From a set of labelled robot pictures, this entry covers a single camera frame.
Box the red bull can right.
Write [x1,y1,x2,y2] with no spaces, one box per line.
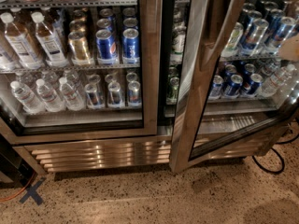
[128,81,141,106]

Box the black power cable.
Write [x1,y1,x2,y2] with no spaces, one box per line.
[251,119,299,175]

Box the water bottle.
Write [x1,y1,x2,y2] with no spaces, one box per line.
[59,77,85,111]
[36,79,65,112]
[10,81,45,114]

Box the blue can lower middle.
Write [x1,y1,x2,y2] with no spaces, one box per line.
[223,74,243,97]

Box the silver blue can far right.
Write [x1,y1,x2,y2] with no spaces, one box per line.
[264,17,296,54]

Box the gold soda can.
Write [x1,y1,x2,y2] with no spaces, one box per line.
[68,31,94,66]

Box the red bull can middle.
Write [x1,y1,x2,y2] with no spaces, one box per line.
[107,81,124,108]

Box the stainless steel fridge base grille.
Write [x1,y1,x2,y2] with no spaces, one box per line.
[12,123,289,176]

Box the water bottle left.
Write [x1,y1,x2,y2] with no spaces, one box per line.
[10,81,45,114]

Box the tea bottle white cap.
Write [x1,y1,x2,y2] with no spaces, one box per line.
[31,12,67,67]
[0,12,44,70]

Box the tea bottle white cap left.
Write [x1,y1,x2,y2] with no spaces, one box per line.
[0,12,44,70]

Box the silver blue energy can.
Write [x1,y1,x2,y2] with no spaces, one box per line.
[240,19,269,56]

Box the orange extension cable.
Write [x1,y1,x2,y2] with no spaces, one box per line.
[0,171,36,203]

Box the blue pepsi can left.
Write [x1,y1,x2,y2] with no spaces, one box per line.
[96,29,118,64]

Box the water bottle middle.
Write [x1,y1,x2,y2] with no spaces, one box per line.
[36,79,65,112]

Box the water bottle right compartment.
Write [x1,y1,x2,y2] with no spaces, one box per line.
[258,64,295,97]

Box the blue pepsi can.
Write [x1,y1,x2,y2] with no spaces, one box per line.
[96,29,118,64]
[122,28,139,63]

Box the tea bottle white cap right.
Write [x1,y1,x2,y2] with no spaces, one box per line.
[31,12,67,67]

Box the blue tape cross marker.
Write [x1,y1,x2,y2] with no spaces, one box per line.
[20,177,46,205]

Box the glass fridge door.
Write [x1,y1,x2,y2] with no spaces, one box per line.
[0,0,163,147]
[168,0,299,174]

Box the red bull can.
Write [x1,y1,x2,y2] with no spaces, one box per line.
[107,81,124,108]
[84,83,105,109]
[128,81,141,106]

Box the blue can lower right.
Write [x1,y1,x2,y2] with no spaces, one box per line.
[242,73,263,96]

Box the blue can lower left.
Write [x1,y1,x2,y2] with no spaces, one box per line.
[208,75,223,99]

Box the red bull can left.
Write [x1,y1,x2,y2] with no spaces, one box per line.
[84,83,105,109]

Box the blue pepsi can right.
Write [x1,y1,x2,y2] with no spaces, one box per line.
[122,28,139,63]

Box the white 7up can right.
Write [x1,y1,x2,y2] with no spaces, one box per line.
[221,22,244,58]

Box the water bottle right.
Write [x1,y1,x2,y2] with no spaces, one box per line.
[59,77,85,111]

